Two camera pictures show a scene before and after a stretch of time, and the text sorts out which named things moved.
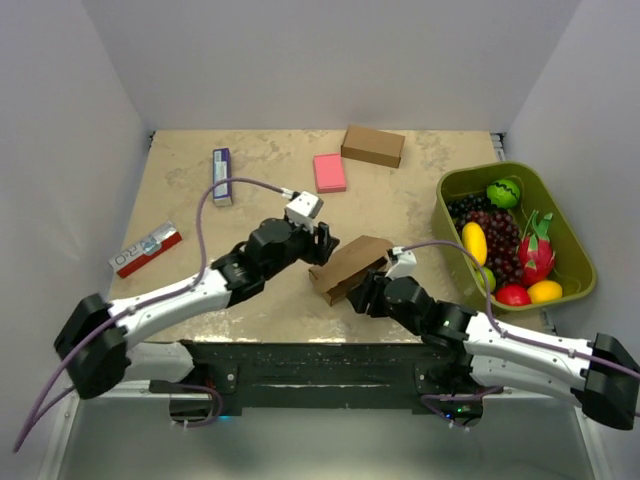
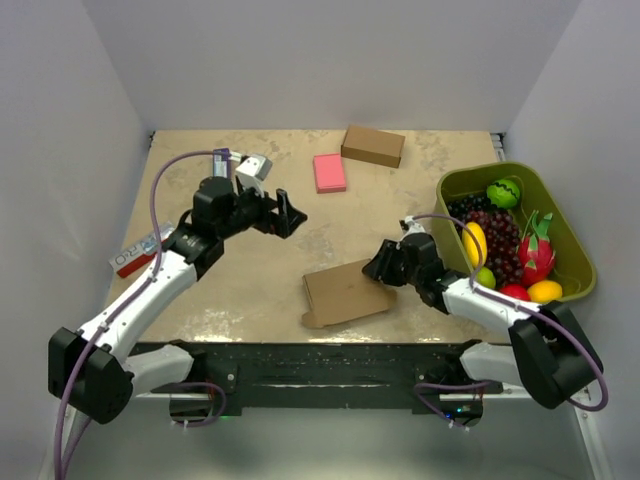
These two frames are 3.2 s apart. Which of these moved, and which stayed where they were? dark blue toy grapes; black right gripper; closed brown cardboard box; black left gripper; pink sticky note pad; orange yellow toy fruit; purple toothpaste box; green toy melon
Moved: black right gripper; black left gripper
Stayed: purple toothpaste box; orange yellow toy fruit; green toy melon; closed brown cardboard box; dark blue toy grapes; pink sticky note pad
